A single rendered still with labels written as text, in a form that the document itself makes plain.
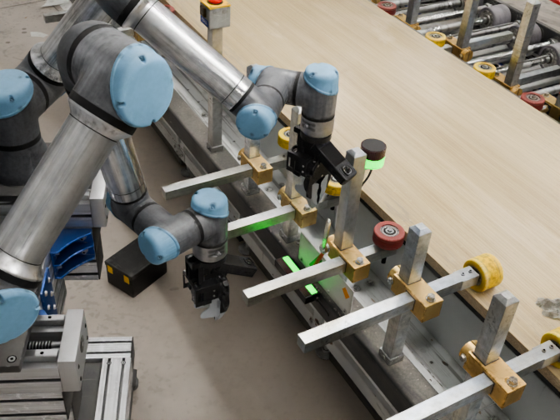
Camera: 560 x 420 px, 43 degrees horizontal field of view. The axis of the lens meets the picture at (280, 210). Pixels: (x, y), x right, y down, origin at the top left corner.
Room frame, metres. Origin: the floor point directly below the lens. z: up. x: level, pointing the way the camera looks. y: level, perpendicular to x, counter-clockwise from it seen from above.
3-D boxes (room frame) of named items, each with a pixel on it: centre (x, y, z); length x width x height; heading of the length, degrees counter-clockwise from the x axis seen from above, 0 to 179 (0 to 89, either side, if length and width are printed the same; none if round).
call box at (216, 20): (2.03, 0.24, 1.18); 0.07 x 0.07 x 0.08; 32
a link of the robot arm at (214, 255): (1.14, 0.14, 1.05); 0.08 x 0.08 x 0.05
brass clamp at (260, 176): (1.79, 0.09, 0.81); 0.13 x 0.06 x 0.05; 32
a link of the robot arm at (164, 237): (1.08, 0.23, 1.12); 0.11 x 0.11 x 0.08; 47
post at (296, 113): (1.59, -0.03, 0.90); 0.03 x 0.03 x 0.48; 32
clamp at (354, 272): (1.36, -0.18, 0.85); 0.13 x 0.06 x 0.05; 32
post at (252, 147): (1.81, 0.10, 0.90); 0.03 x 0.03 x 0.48; 32
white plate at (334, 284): (1.39, -0.13, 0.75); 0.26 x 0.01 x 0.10; 32
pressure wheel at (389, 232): (1.41, -0.28, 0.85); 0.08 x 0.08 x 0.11
